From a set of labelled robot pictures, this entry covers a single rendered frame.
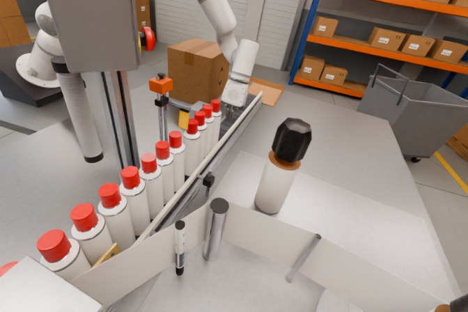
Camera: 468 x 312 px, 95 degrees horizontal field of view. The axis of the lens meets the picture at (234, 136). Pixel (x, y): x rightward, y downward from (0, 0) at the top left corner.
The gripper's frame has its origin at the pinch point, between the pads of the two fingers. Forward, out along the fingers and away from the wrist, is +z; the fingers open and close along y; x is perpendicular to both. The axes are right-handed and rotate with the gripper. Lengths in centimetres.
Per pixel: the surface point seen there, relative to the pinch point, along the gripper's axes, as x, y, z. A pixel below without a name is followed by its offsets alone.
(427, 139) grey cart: 184, 164, -7
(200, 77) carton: 10.7, -22.9, -11.3
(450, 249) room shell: 99, 172, 64
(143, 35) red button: -59, 0, -20
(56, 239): -72, 1, 11
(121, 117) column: -49, -12, -1
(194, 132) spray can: -35.6, 1.7, 1.0
